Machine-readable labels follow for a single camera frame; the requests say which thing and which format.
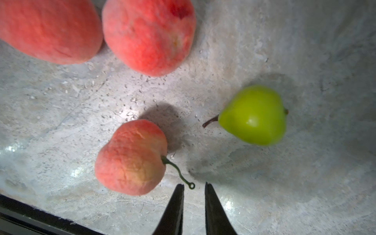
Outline pink fake peach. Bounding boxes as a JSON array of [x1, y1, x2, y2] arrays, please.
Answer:
[[1, 1, 103, 65], [95, 119, 179, 196], [102, 0, 196, 77]]

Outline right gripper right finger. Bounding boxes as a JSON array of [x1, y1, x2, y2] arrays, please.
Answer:
[[205, 182, 237, 235]]

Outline green fake pear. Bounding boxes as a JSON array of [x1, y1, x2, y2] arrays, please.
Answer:
[[202, 85, 288, 146]]

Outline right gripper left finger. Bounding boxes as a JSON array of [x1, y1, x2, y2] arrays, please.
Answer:
[[153, 184, 184, 235]]

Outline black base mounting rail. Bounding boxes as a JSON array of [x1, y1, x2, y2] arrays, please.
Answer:
[[1, 195, 100, 235]]

